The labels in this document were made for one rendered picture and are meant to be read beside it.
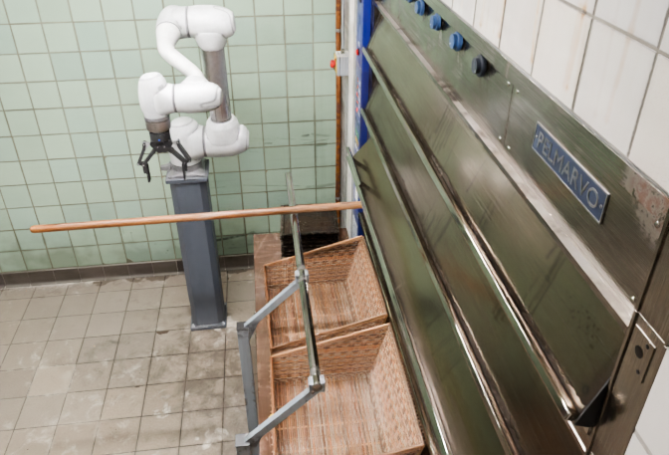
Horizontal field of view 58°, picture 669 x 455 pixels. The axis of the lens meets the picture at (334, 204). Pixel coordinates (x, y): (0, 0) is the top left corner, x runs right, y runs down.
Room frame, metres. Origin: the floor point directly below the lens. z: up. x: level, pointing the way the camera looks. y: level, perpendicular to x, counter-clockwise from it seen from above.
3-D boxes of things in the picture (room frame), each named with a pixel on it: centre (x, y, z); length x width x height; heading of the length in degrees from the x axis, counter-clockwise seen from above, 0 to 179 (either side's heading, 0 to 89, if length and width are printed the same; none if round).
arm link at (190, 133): (2.69, 0.73, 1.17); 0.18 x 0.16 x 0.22; 95
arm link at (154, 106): (2.05, 0.64, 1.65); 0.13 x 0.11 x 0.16; 95
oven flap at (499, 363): (1.49, -0.28, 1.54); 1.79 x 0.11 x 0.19; 7
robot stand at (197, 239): (2.69, 0.74, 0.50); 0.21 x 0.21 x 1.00; 8
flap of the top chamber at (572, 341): (1.49, -0.28, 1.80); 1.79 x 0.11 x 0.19; 7
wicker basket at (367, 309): (2.02, 0.06, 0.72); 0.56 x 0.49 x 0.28; 8
